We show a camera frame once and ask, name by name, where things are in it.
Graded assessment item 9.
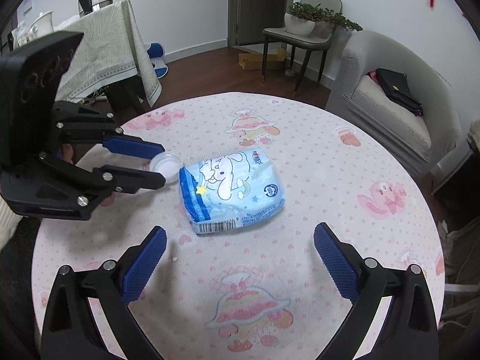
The black handbag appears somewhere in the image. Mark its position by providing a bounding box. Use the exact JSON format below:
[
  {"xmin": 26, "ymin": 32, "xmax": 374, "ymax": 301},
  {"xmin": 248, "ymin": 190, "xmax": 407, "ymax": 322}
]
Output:
[{"xmin": 375, "ymin": 68, "xmax": 423, "ymax": 116}]

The pink patterned round tablecloth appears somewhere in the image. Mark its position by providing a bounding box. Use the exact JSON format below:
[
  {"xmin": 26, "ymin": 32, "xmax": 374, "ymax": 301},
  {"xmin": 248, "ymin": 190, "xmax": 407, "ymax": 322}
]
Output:
[{"xmin": 32, "ymin": 93, "xmax": 445, "ymax": 359}]

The green patterned tablecloth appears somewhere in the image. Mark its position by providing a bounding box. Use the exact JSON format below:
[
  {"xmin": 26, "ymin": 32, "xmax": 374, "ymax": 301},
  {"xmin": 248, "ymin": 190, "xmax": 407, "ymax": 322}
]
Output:
[{"xmin": 55, "ymin": 0, "xmax": 162, "ymax": 106}]

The grey armchair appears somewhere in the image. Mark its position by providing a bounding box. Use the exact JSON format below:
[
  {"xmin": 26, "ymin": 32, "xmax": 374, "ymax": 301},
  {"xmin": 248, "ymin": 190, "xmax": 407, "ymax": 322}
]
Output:
[{"xmin": 326, "ymin": 30, "xmax": 461, "ymax": 177}]

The cardboard box on floor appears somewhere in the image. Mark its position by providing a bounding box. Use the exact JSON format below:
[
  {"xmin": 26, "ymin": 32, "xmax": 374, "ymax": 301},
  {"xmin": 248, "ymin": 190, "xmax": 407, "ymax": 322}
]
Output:
[{"xmin": 238, "ymin": 48, "xmax": 287, "ymax": 71}]

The white ceramic mug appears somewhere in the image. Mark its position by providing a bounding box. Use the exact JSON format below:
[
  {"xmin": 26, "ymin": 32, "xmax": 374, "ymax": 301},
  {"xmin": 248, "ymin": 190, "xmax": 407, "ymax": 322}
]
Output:
[{"xmin": 29, "ymin": 10, "xmax": 55, "ymax": 39}]

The potted green plant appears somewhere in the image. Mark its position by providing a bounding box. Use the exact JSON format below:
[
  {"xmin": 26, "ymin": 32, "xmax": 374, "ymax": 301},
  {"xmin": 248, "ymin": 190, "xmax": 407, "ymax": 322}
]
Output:
[{"xmin": 284, "ymin": 2, "xmax": 363, "ymax": 37}]

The blue white floor appliance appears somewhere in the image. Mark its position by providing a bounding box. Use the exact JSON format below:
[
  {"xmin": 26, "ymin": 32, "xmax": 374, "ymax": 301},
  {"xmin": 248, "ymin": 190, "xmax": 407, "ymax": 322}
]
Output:
[{"xmin": 145, "ymin": 42, "xmax": 168, "ymax": 79}]

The grey dining chair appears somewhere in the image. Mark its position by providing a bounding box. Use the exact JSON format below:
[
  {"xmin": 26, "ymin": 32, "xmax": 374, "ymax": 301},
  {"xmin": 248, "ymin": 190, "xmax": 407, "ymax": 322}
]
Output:
[{"xmin": 261, "ymin": 0, "xmax": 343, "ymax": 94}]

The blue wet wipes pack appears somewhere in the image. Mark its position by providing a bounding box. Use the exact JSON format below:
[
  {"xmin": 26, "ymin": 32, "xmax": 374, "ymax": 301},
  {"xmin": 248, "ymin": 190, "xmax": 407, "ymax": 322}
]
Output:
[{"xmin": 179, "ymin": 148, "xmax": 286, "ymax": 236}]

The dark grey door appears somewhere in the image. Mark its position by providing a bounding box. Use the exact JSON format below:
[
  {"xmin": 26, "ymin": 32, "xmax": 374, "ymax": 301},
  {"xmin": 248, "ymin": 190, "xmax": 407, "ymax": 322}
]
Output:
[{"xmin": 234, "ymin": 0, "xmax": 287, "ymax": 46}]

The white plastic lid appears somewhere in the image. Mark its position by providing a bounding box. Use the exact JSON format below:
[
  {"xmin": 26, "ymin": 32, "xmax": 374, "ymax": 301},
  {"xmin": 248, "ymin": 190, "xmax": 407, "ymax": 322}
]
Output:
[{"xmin": 149, "ymin": 152, "xmax": 184, "ymax": 184}]

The person left hand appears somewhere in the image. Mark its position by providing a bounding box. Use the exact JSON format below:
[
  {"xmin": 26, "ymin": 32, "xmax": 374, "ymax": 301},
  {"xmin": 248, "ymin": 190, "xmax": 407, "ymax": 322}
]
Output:
[{"xmin": 60, "ymin": 144, "xmax": 75, "ymax": 164}]

